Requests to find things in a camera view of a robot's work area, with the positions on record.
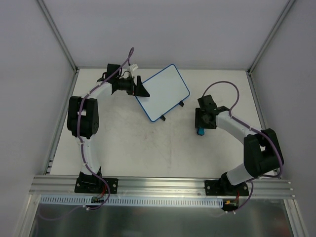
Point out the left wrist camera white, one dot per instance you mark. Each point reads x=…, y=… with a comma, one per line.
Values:
x=131, y=69

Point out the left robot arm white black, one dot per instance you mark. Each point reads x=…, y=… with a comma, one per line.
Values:
x=83, y=113

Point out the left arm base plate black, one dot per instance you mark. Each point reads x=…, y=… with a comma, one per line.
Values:
x=90, y=184

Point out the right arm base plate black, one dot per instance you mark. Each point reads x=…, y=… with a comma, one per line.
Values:
x=212, y=188

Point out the right aluminium frame post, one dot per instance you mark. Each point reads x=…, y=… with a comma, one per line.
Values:
x=277, y=24

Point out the blue framed whiteboard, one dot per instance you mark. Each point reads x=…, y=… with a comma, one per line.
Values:
x=166, y=88

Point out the aluminium mounting rail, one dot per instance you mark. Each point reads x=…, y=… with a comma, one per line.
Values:
x=159, y=187

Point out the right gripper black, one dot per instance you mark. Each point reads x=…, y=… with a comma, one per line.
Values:
x=201, y=122

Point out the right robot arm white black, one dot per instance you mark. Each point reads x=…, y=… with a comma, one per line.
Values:
x=261, y=150

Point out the blue whiteboard eraser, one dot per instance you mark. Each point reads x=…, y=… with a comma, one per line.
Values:
x=200, y=131

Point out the aluminium frame post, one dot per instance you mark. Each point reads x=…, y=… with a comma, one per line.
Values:
x=277, y=24
x=49, y=19

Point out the left aluminium frame post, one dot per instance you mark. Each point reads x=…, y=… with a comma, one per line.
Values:
x=49, y=19

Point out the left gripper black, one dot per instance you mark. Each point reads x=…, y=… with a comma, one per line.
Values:
x=135, y=86

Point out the white slotted cable duct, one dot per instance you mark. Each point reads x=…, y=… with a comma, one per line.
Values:
x=133, y=201

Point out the whiteboard stand black white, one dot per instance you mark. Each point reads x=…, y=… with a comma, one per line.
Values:
x=181, y=103

